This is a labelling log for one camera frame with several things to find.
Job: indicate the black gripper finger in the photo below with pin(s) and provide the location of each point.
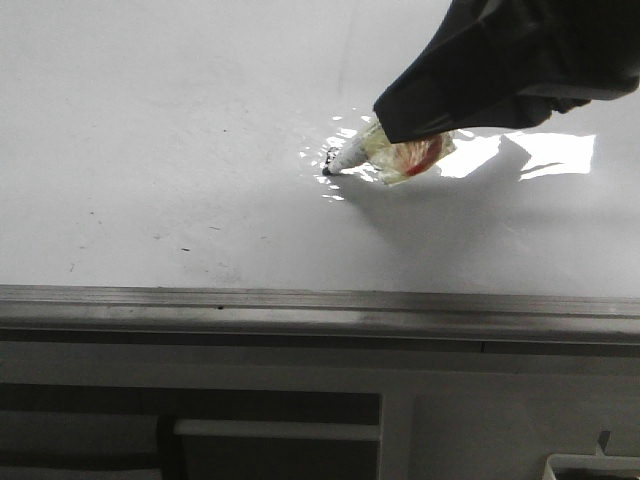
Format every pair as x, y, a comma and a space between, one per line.
511, 64

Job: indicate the white black-tipped whiteboard marker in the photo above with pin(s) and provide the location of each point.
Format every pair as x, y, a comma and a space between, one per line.
393, 162

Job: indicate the white container at bottom right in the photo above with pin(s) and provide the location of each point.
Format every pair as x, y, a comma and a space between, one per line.
572, 466

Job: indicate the white horizontal bar below board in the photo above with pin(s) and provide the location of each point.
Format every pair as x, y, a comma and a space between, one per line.
278, 430

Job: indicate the white whiteboard with aluminium frame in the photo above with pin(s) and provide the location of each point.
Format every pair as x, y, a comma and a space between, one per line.
161, 171

